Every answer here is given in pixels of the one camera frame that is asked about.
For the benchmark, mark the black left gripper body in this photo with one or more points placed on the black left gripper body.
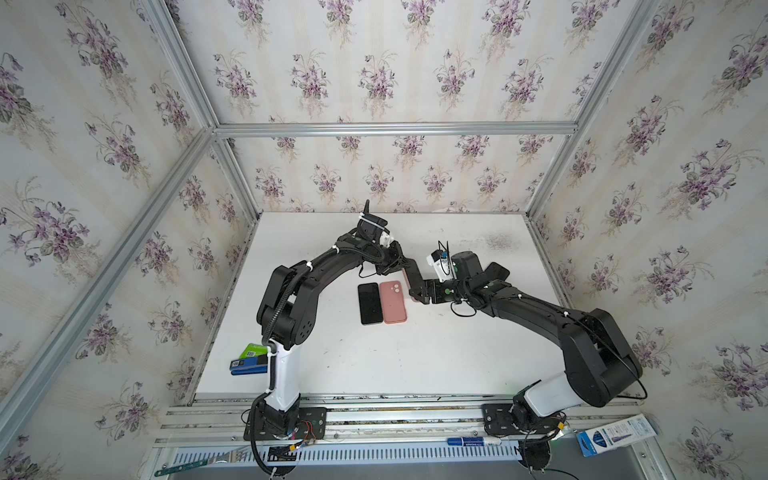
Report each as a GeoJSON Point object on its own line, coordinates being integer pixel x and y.
{"type": "Point", "coordinates": [405, 267]}

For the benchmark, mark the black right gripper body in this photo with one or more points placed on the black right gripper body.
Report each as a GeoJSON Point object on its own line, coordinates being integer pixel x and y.
{"type": "Point", "coordinates": [429, 290]}

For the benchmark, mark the black phone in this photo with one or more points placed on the black phone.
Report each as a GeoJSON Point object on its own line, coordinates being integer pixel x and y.
{"type": "Point", "coordinates": [370, 307]}
{"type": "Point", "coordinates": [496, 272]}

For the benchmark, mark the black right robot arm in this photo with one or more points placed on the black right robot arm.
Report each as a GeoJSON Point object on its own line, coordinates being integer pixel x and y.
{"type": "Point", "coordinates": [599, 364]}

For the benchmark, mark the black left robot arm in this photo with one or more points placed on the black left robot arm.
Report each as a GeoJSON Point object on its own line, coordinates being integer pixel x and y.
{"type": "Point", "coordinates": [288, 310]}

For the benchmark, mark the blue marker pen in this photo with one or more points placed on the blue marker pen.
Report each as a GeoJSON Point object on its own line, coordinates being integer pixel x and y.
{"type": "Point", "coordinates": [473, 441]}

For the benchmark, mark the green card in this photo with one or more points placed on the green card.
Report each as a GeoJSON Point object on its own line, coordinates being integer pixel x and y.
{"type": "Point", "coordinates": [253, 350]}

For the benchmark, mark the blue stapler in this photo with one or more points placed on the blue stapler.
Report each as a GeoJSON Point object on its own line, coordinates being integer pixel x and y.
{"type": "Point", "coordinates": [249, 365]}

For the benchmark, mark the blue white box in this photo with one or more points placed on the blue white box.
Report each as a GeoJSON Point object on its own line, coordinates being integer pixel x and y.
{"type": "Point", "coordinates": [615, 435]}

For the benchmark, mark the green ruler strip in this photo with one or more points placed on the green ruler strip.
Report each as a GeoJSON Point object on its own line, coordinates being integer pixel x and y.
{"type": "Point", "coordinates": [223, 458]}

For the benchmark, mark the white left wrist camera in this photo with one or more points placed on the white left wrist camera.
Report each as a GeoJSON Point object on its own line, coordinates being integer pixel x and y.
{"type": "Point", "coordinates": [385, 240]}

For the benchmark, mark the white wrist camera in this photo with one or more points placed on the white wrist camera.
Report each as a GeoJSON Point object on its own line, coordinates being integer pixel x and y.
{"type": "Point", "coordinates": [385, 240]}
{"type": "Point", "coordinates": [442, 265]}

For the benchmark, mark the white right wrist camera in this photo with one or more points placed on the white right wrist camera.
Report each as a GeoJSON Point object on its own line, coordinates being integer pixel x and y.
{"type": "Point", "coordinates": [442, 265]}

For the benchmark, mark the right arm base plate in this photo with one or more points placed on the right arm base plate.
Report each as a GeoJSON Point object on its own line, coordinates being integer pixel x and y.
{"type": "Point", "coordinates": [506, 419]}

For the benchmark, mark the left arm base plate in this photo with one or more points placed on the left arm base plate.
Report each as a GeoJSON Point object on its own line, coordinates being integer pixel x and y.
{"type": "Point", "coordinates": [297, 423]}

